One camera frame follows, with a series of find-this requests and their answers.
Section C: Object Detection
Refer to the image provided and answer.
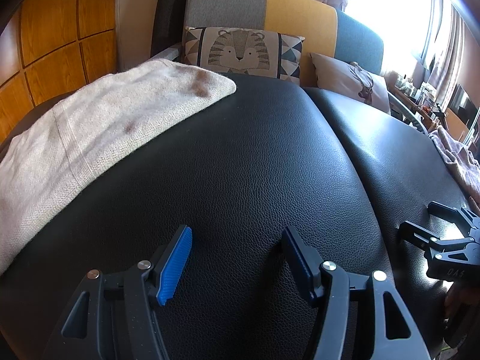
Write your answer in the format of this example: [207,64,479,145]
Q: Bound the grey yellow blue sofa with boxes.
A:
[151,0,426,133]

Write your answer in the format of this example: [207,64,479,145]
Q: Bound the person right hand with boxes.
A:
[444,283,479,349]

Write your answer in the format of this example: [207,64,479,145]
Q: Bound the beige knit sweater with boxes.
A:
[1,58,237,272]

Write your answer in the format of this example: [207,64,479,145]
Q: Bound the patterned curtain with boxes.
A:
[422,0,467,105]

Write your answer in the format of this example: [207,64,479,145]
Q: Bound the deer print cushion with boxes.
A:
[311,53,391,114]

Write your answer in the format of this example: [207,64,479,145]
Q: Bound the orange wooden cabinet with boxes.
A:
[1,0,117,138]

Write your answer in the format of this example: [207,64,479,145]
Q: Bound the mauve knit garment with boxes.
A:
[429,126,480,215]

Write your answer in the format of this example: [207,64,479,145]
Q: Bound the tiger print cushion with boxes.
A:
[183,27,304,85]

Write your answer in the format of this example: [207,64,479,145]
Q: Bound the black monitor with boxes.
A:
[448,84,478,128]

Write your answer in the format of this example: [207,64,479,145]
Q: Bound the wooden side table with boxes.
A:
[384,72,469,141]

